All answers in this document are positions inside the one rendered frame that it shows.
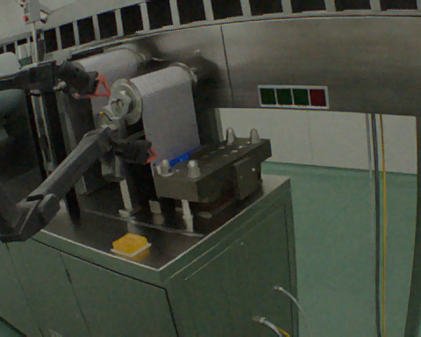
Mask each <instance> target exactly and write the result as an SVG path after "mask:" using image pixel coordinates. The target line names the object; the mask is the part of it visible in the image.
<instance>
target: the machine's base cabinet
mask: <svg viewBox="0 0 421 337"><path fill-rule="evenodd" d="M291 194H292V190H291V188H289V189H288V190H287V191H286V192H285V193H284V194H283V195H281V196H280V197H278V198H277V199H276V200H275V201H274V202H273V203H271V204H270V205H268V206H267V207H266V208H264V209H263V210H262V211H260V212H258V213H256V214H255V215H254V216H253V218H251V219H250V220H248V221H247V222H246V223H245V224H244V225H243V226H241V227H240V228H238V229H237V230H236V231H234V232H233V233H231V234H230V235H229V236H227V237H225V238H224V239H223V240H221V241H220V242H219V243H218V244H217V245H215V246H214V247H212V248H211V249H210V250H208V251H207V252H206V253H204V254H203V255H200V256H199V257H198V258H196V259H195V260H194V261H193V262H192V263H190V264H189V265H188V266H186V267H185V268H182V269H181V270H179V271H178V272H177V273H175V274H174V275H172V276H171V277H170V278H168V279H167V281H165V282H163V283H162V282H158V281H155V280H153V279H149V278H146V277H143V276H138V275H135V274H133V273H130V272H128V271H126V270H123V269H119V268H116V267H113V266H110V265H108V264H105V263H102V262H100V261H97V260H94V259H91V258H89V257H86V256H83V255H81V254H78V253H76V252H73V251H71V250H67V249H65V248H63V247H60V246H58V245H56V244H53V243H51V242H48V241H45V240H42V239H40V238H39V237H37V236H34V235H33V236H32V237H31V238H29V239H28V240H27V241H23V242H22V241H20V242H16V241H15V242H14V241H13V242H11V243H10V242H6V243H5V244H3V243H2V242H1V241H0V317H2V318H3V319H5V320H7V321H8V322H10V323H11V324H12V325H13V326H14V327H16V328H17V329H18V330H19V331H20V332H22V333H24V334H25V335H27V336H28V337H278V336H277V335H276V333H275V332H274V331H272V330H271V328H269V327H267V326H265V325H264V326H263V325H261V324H260V319H261V318H267V319H268V322H269V323H271V324H276V325H278V327H279V328H281V330H283V331H285V332H286V333H287V334H288V335H290V337H299V318H298V316H299V312H298V308H297V306H296V304H295V303H294V301H293V300H292V299H290V297H289V295H288V296H287V295H286V294H285V293H284V292H281V293H280V292H279V291H278V289H279V287H280V286H284V287H285V288H284V290H286V291H287V292H288V293H290V294H291V295H292V296H293V297H294V298H295V299H296V301H297V302H298V298H297V297H298V291H297V285H298V284H297V277H296V274H297V269H296V247H295V245H296V240H295V231H294V225H295V223H294V216H293V208H292V199H291Z"/></svg>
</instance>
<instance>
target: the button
mask: <svg viewBox="0 0 421 337"><path fill-rule="evenodd" d="M112 245H113V247H114V250H116V251H118V252H122V253H126V254H129V255H132V253H135V252H137V251H138V250H140V249H141V248H143V247H144V246H147V243H146V238H144V237H139V236H137V235H136V234H132V233H128V234H127V235H126V236H124V237H122V238H121V239H118V240H116V241H114V242H113V243H112Z"/></svg>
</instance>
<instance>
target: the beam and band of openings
mask: <svg viewBox="0 0 421 337"><path fill-rule="evenodd" d="M139 4H140V5H139ZM134 5H137V6H134ZM348 10H349V11H348ZM352 10H355V11H352ZM357 10H359V11H357ZM361 10H364V11H361ZM367 10H370V11H367ZM371 10H372V11H371ZM389 10H392V11H389ZM393 10H396V11H393ZM398 10H404V11H398ZM406 10H407V11H406ZM409 10H412V11H409ZM413 10H415V11H413ZM112 11H113V12H112ZM304 11H314V12H304ZM315 11H320V12H315ZM322 11H324V12H322ZM271 13H274V14H271ZM276 13H282V14H276ZM266 14H271V15H266ZM330 16H332V17H335V16H338V17H340V16H344V17H345V16H350V17H351V16H406V17H407V16H414V17H415V16H419V17H420V16H421V0H90V1H88V2H85V3H81V4H77V5H75V6H73V7H70V8H67V9H64V10H61V11H58V12H55V13H53V14H50V15H47V16H45V17H43V18H42V19H43V20H45V22H46V23H45V24H44V23H42V22H40V21H37V22H35V25H36V26H35V28H36V29H39V39H43V40H44V44H45V45H44V48H45V57H46V56H50V55H52V54H54V53H56V52H60V51H65V50H67V49H71V48H76V47H79V46H83V45H88V44H91V43H93V42H91V41H94V42H97V41H102V40H106V39H110V38H115V37H113V36H118V37H119V36H124V35H126V34H129V33H130V34H132V33H136V32H137V34H138V35H137V36H140V35H147V34H152V33H156V32H165V31H171V30H176V29H183V28H190V27H196V26H201V25H220V24H225V23H232V22H244V21H250V20H255V21H257V20H262V19H267V20H269V19H274V18H278V19H280V18H302V17H304V18H308V17H312V18H314V17H330ZM232 17H236V18H232ZM238 17H243V18H238ZM203 20H206V21H203ZM197 21H203V22H197ZM193 22H197V23H193ZM72 23H73V24H72ZM170 25H173V26H170ZM163 26H167V27H163ZM30 31H32V24H28V25H21V26H20V27H18V28H16V29H13V30H10V31H8V32H6V33H4V34H1V35H0V39H2V38H7V37H9V36H14V35H16V34H20V33H23V32H30ZM142 31H143V32H142ZM57 50H58V51H57Z"/></svg>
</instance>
